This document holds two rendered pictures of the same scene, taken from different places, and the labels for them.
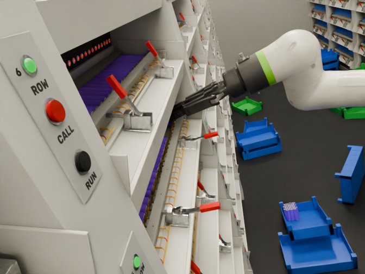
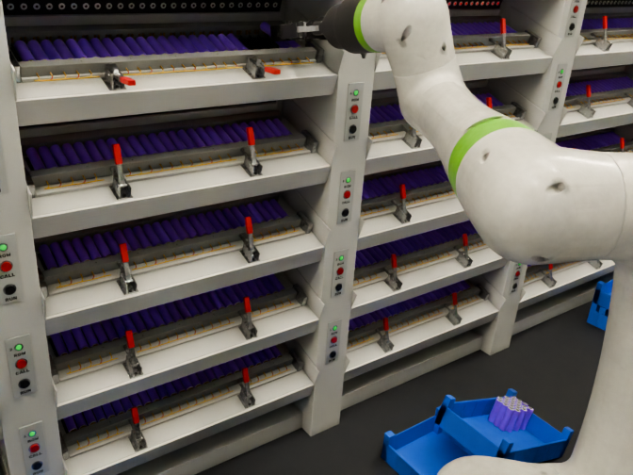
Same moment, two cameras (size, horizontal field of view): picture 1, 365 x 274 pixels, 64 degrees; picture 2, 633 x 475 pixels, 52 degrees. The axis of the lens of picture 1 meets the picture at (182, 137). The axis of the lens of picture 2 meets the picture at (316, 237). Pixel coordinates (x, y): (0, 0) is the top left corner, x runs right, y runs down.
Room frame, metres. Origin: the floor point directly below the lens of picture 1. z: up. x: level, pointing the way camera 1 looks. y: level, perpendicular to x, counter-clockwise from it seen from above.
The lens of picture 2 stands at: (-0.21, -0.88, 1.19)
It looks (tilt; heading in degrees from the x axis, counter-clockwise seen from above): 25 degrees down; 39
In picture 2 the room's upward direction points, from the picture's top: 4 degrees clockwise
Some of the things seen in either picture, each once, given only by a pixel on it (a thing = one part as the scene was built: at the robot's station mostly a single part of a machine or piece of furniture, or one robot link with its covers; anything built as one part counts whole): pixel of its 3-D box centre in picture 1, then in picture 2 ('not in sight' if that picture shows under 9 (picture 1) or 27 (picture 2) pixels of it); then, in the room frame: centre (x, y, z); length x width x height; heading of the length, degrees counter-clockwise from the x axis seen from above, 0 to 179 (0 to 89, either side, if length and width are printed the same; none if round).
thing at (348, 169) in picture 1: (350, 174); not in sight; (1.31, -0.84, 0.10); 0.30 x 0.08 x 0.20; 133
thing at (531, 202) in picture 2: not in sight; (525, 193); (0.44, -0.65, 0.95); 0.18 x 0.13 x 0.12; 45
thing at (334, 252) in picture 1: (314, 249); (454, 466); (0.97, -0.42, 0.04); 0.30 x 0.20 x 0.08; 76
